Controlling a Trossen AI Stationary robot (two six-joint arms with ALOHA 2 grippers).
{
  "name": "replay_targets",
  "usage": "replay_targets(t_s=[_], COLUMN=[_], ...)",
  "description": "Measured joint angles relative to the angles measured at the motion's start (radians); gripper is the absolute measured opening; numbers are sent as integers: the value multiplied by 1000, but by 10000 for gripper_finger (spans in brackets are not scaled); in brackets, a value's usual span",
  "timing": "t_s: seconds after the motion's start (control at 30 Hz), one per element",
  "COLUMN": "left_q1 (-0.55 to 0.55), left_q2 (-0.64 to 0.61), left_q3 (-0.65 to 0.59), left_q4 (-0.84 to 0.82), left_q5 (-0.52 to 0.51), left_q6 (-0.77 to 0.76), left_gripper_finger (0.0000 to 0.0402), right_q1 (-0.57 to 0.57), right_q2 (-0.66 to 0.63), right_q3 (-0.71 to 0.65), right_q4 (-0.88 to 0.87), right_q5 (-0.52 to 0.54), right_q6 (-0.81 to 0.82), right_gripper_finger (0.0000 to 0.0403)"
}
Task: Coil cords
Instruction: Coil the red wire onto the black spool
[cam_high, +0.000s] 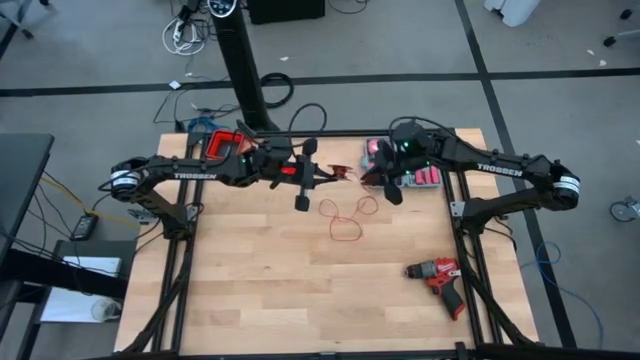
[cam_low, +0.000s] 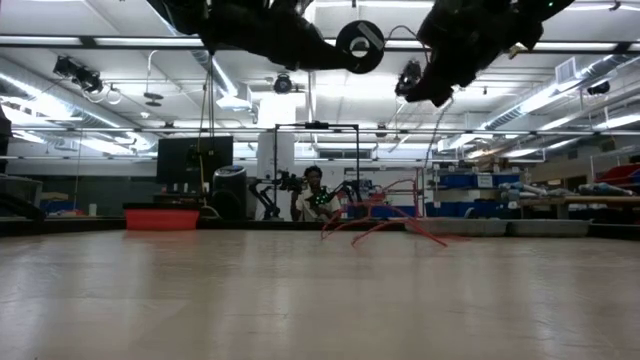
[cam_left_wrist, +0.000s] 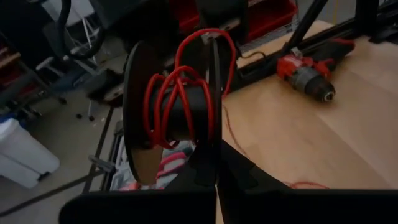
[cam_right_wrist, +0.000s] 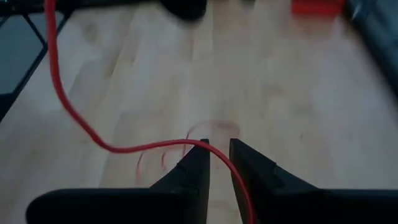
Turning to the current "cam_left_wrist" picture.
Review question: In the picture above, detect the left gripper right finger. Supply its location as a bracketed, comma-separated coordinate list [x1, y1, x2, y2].
[216, 139, 290, 192]

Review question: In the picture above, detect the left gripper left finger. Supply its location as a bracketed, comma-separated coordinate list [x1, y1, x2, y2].
[165, 145, 219, 191]

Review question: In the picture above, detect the thin red wire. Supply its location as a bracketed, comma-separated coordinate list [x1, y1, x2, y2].
[142, 27, 330, 190]

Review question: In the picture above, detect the office chair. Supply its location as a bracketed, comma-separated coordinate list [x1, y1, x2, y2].
[30, 0, 131, 123]

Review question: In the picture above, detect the red storage bin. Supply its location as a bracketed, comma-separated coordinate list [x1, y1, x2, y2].
[170, 0, 299, 42]

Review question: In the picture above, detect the white plastic container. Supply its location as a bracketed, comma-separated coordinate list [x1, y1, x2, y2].
[0, 118, 60, 189]

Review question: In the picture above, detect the red cordless drill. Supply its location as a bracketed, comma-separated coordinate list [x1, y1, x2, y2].
[275, 37, 356, 103]

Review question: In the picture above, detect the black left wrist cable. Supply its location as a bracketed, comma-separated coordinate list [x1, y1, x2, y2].
[57, 0, 106, 62]

